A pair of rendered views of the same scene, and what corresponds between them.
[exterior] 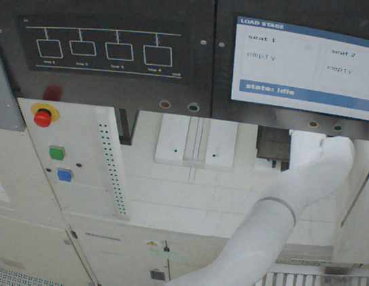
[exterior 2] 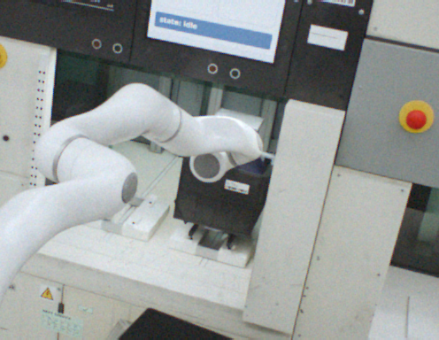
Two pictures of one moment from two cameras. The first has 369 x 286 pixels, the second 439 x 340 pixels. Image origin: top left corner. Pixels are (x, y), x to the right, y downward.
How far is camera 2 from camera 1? 1.22 m
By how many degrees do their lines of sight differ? 35
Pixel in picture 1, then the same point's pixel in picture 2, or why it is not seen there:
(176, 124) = not seen: hidden behind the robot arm
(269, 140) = (188, 189)
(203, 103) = (126, 42)
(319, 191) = (214, 136)
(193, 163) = (111, 224)
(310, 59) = not seen: outside the picture
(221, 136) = (145, 215)
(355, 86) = (249, 14)
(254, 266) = (134, 97)
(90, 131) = (28, 84)
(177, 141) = not seen: hidden behind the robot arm
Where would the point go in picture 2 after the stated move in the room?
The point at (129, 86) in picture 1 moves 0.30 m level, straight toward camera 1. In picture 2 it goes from (73, 19) to (57, 53)
